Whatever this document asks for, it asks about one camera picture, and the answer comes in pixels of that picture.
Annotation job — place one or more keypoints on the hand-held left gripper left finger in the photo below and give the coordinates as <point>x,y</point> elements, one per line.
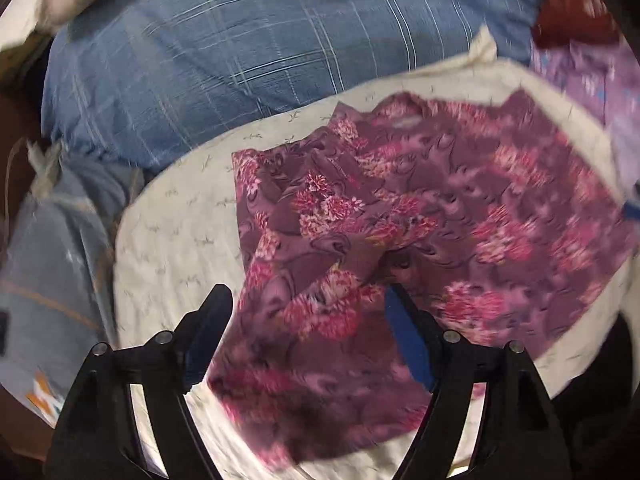
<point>197,355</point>

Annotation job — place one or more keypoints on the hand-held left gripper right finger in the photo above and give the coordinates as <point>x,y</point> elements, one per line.
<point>407,340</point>

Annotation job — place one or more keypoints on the maroon floral shirt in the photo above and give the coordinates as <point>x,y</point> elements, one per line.
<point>450,210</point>

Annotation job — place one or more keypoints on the light blue star-print pillow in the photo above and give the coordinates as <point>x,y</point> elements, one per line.
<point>55,280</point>

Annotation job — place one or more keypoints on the person's black trouser leg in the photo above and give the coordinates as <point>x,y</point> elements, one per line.
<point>605,410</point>

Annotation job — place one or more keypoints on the lilac floral garment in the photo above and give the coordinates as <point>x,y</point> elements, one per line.
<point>590,85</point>

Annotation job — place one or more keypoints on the red plastic bag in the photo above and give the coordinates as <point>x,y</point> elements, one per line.
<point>570,15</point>

